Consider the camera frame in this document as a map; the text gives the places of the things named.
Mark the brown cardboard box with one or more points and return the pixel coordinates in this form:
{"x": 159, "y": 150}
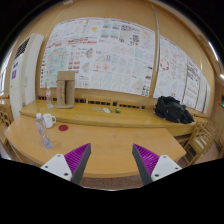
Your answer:
{"x": 65, "y": 89}

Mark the poster panel right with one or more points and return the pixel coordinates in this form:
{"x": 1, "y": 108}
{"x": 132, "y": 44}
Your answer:
{"x": 181, "y": 78}

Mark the large poster wall left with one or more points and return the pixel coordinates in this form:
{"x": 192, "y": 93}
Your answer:
{"x": 104, "y": 53}

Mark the small dark round object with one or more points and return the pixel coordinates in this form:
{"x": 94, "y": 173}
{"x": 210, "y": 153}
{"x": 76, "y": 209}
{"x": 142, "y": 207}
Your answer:
{"x": 117, "y": 110}

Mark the wooden chair right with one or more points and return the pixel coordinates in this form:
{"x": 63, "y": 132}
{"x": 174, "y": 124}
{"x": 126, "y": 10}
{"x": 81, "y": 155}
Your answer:
{"x": 199, "y": 142}

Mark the black backpack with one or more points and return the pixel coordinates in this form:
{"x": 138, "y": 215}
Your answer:
{"x": 170, "y": 109}

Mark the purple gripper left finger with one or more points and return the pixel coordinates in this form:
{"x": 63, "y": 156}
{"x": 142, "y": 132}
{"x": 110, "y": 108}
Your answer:
{"x": 70, "y": 166}

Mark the white standing air conditioner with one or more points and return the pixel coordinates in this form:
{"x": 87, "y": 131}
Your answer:
{"x": 23, "y": 73}

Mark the clear plastic water bottle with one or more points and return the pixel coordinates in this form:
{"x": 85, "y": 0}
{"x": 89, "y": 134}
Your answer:
{"x": 43, "y": 131}

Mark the white ceramic mug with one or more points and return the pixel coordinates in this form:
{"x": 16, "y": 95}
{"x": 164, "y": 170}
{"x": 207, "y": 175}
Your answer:
{"x": 49, "y": 119}

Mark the small white card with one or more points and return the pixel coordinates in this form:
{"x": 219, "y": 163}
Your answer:
{"x": 106, "y": 110}

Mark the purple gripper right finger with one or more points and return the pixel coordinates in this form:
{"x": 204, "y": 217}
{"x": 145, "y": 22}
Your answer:
{"x": 151, "y": 166}

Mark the small bottle near box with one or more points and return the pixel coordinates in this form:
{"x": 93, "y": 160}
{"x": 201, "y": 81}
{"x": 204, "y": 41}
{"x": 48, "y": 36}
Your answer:
{"x": 48, "y": 96}

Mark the red round coaster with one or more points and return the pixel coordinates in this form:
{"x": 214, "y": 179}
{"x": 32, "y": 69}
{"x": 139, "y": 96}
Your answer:
{"x": 63, "y": 127}

